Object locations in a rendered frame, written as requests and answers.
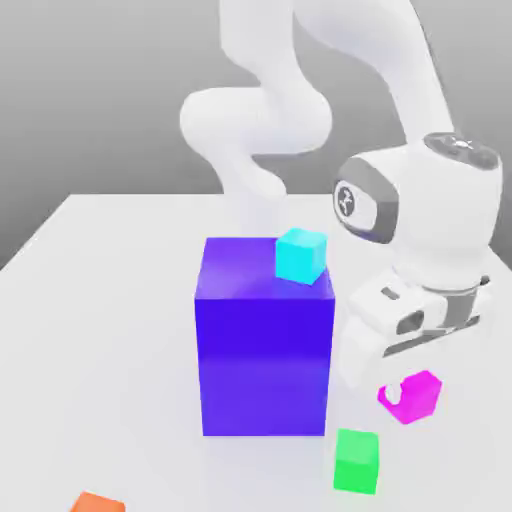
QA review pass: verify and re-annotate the small orange cube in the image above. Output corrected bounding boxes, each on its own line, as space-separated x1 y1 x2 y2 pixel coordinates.
68 490 126 512

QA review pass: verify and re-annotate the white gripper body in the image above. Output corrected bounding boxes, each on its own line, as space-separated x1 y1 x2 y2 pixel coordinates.
338 314 484 388

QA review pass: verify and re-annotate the small green cube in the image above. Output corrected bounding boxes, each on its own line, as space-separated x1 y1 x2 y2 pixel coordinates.
332 428 380 496

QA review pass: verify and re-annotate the small cyan cube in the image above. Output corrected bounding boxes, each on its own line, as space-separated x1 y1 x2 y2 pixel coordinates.
274 227 328 286

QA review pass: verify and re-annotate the large purple box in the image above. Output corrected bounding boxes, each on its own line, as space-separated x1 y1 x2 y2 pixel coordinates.
194 236 336 438

